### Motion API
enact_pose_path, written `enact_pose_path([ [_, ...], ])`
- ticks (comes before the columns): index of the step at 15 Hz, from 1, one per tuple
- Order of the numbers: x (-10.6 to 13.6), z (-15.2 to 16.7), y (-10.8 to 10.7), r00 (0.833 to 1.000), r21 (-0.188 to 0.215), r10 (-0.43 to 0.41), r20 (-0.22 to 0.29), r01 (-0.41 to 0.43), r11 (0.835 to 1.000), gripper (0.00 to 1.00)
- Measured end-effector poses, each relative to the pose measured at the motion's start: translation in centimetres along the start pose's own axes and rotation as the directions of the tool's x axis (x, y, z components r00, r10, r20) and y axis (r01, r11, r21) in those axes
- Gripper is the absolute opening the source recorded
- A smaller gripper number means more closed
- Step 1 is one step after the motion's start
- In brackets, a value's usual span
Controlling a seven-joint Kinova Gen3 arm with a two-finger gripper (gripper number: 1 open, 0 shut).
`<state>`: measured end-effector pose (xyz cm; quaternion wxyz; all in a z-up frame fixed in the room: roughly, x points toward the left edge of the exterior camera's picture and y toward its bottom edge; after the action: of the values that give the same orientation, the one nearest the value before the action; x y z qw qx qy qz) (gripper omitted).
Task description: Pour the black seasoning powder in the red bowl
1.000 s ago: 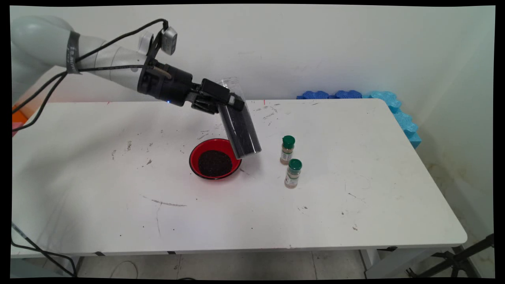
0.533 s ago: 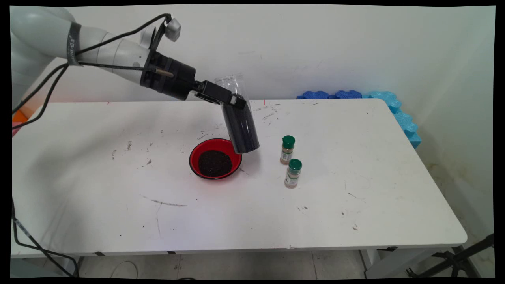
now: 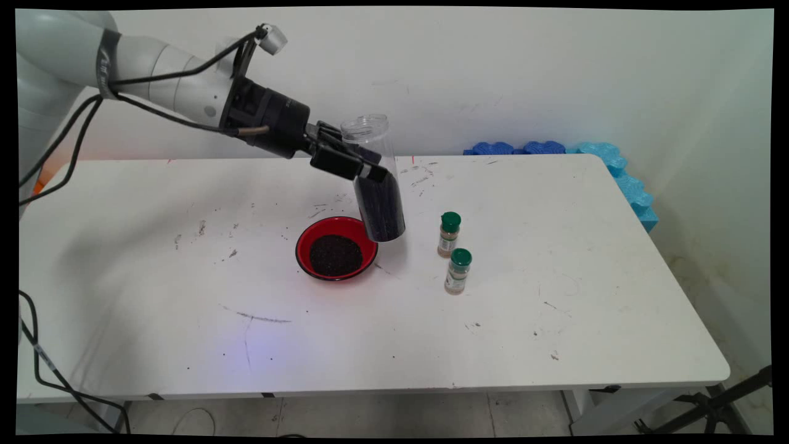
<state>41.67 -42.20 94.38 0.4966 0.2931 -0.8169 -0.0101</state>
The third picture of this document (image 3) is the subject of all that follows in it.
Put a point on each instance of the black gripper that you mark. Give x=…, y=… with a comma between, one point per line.
x=271, y=120

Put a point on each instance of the clear jar of black seeds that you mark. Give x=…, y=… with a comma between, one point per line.
x=382, y=209

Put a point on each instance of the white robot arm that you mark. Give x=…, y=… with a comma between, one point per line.
x=154, y=68

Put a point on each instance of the red bowl with black rim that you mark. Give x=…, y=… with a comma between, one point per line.
x=305, y=246

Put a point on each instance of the black seeds heap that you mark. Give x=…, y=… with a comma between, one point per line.
x=336, y=254

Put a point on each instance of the green-capped spice bottle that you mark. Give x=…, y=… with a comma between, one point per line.
x=449, y=237
x=457, y=274

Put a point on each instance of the dark blue foam mat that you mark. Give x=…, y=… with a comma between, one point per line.
x=543, y=147
x=491, y=148

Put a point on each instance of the orange foam mat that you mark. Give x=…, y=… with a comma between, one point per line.
x=40, y=187

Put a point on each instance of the light blue foam mat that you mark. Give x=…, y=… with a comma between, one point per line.
x=632, y=191

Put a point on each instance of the black tripod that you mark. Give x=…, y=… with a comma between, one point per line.
x=715, y=404

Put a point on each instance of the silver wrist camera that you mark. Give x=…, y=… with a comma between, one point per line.
x=272, y=39

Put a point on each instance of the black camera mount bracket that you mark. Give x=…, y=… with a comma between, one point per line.
x=245, y=58

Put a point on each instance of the white table frame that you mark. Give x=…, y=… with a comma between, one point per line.
x=579, y=407

